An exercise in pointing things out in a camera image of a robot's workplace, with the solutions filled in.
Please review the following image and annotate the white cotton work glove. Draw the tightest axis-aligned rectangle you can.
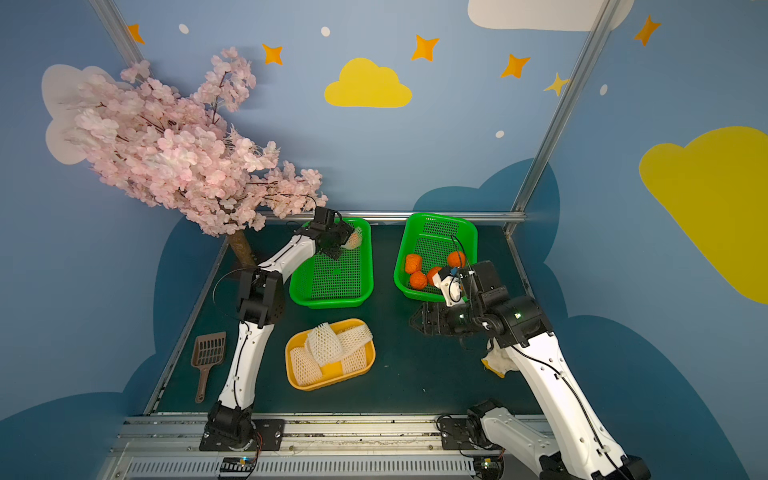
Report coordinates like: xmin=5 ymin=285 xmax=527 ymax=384
xmin=481 ymin=339 xmax=519 ymax=378

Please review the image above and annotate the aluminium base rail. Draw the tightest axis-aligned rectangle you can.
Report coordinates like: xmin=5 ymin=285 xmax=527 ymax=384
xmin=98 ymin=412 xmax=619 ymax=480

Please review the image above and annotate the green plastic basket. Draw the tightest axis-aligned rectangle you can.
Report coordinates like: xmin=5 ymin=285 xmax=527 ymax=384
xmin=289 ymin=218 xmax=374 ymax=309
xmin=393 ymin=213 xmax=478 ymax=302

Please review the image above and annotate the yellow plastic tray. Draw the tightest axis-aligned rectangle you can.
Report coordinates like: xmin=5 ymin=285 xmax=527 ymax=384
xmin=285 ymin=319 xmax=376 ymax=391

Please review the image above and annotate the pink artificial blossom tree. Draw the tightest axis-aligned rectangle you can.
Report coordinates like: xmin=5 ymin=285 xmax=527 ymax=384
xmin=65 ymin=48 xmax=327 ymax=267

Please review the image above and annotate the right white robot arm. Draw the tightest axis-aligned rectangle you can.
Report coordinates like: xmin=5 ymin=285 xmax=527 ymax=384
xmin=410 ymin=261 xmax=651 ymax=479

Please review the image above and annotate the left green plastic basket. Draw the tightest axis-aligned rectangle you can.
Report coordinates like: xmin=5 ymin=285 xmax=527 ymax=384
xmin=289 ymin=218 xmax=374 ymax=309

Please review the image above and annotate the white foam net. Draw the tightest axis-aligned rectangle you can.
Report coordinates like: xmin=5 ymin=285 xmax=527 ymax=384
xmin=305 ymin=323 xmax=345 ymax=367
xmin=337 ymin=323 xmax=373 ymax=356
xmin=289 ymin=347 xmax=323 ymax=387
xmin=341 ymin=347 xmax=368 ymax=375

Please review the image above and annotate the bare orange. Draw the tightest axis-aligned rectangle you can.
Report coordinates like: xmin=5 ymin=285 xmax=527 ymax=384
xmin=427 ymin=267 xmax=442 ymax=287
xmin=409 ymin=271 xmax=428 ymax=290
xmin=446 ymin=251 xmax=467 ymax=268
xmin=404 ymin=253 xmax=423 ymax=275

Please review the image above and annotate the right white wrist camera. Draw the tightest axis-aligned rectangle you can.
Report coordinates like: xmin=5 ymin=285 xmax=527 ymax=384
xmin=435 ymin=266 xmax=464 ymax=307

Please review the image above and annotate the netted orange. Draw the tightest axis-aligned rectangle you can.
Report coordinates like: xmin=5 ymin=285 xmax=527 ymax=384
xmin=342 ymin=227 xmax=363 ymax=250

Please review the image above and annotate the right green plastic basket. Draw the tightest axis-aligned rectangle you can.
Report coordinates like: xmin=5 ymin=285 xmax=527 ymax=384
xmin=393 ymin=213 xmax=478 ymax=302

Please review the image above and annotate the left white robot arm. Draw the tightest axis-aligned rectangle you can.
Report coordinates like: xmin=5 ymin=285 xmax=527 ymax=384
xmin=199 ymin=207 xmax=355 ymax=451

